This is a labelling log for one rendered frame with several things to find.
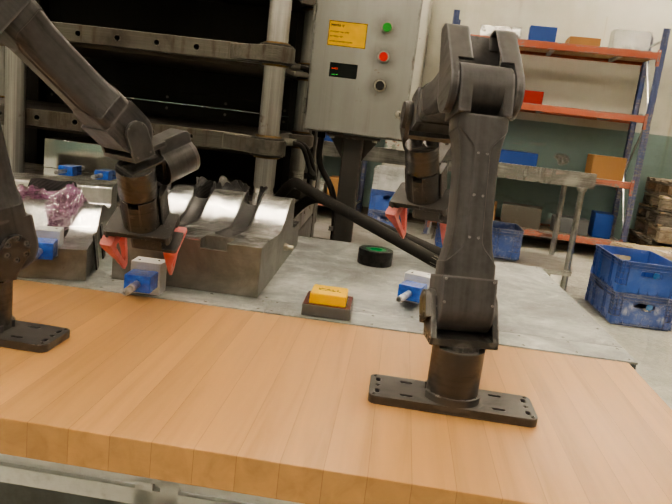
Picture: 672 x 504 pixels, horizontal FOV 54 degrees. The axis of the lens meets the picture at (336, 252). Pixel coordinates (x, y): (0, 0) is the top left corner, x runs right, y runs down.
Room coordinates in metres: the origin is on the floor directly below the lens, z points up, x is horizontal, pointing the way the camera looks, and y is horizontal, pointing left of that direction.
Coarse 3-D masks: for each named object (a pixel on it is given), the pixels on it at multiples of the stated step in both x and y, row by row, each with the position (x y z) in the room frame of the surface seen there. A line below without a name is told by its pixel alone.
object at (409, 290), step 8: (408, 272) 1.21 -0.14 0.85; (416, 272) 1.22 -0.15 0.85; (424, 272) 1.22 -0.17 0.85; (408, 280) 1.20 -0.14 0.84; (416, 280) 1.19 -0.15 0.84; (424, 280) 1.19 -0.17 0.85; (400, 288) 1.16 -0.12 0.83; (408, 288) 1.16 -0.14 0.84; (416, 288) 1.15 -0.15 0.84; (424, 288) 1.17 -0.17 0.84; (400, 296) 1.11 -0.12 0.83; (408, 296) 1.14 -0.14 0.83; (416, 296) 1.15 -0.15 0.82
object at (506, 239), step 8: (496, 224) 5.05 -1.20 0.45; (504, 224) 5.04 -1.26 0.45; (512, 224) 5.03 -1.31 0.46; (440, 232) 4.72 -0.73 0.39; (496, 232) 4.67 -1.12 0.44; (504, 232) 4.65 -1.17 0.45; (512, 232) 4.66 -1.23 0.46; (520, 232) 4.65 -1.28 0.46; (440, 240) 4.72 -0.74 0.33; (496, 240) 4.67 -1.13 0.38; (504, 240) 4.66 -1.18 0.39; (512, 240) 4.66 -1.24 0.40; (520, 240) 4.65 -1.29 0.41; (496, 248) 4.67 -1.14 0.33; (504, 248) 4.66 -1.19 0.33; (512, 248) 4.65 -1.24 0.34; (520, 248) 4.67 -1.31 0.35; (496, 256) 4.67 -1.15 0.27; (504, 256) 4.66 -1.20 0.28; (512, 256) 4.65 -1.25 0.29
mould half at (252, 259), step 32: (192, 192) 1.41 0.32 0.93; (224, 192) 1.43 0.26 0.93; (192, 224) 1.27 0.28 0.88; (224, 224) 1.31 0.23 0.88; (256, 224) 1.33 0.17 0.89; (288, 224) 1.41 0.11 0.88; (128, 256) 1.12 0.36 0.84; (160, 256) 1.11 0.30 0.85; (192, 256) 1.11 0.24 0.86; (224, 256) 1.11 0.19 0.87; (256, 256) 1.10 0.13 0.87; (192, 288) 1.11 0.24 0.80; (224, 288) 1.11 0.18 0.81; (256, 288) 1.10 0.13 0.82
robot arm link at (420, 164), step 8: (408, 144) 1.11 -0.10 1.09; (416, 144) 1.11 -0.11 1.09; (424, 144) 1.09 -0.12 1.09; (432, 144) 1.10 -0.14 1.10; (408, 152) 1.10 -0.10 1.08; (416, 152) 1.09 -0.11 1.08; (424, 152) 1.09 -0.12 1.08; (432, 152) 1.09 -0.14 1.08; (408, 160) 1.11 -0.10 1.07; (416, 160) 1.10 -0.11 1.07; (424, 160) 1.09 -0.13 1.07; (432, 160) 1.10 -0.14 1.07; (408, 168) 1.12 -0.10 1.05; (416, 168) 1.10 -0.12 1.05; (424, 168) 1.10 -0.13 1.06; (432, 168) 1.11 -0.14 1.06; (416, 176) 1.11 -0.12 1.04; (424, 176) 1.11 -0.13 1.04
